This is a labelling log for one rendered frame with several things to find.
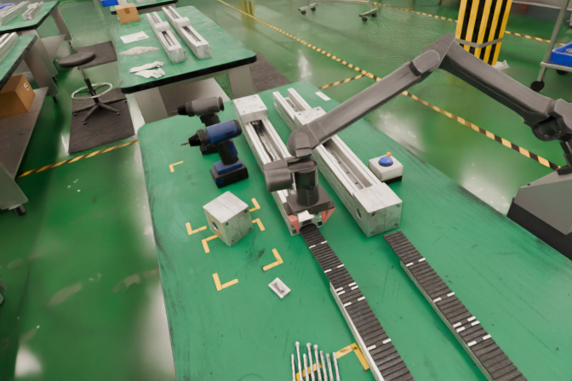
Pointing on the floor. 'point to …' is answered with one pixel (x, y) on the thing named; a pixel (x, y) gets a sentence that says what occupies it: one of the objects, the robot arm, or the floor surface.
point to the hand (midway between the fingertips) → (310, 224)
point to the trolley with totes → (558, 60)
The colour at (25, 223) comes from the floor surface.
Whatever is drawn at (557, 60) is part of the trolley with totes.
